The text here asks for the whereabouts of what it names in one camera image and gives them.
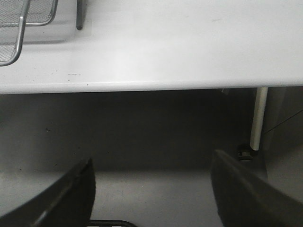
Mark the white table leg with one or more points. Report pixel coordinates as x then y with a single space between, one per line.
258 117

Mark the silver mesh tray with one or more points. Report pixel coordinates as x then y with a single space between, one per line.
31 12
9 49

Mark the silver mesh rack frame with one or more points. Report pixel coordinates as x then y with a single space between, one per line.
79 16

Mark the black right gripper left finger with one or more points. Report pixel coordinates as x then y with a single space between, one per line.
66 203

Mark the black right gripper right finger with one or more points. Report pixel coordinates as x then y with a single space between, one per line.
244 200

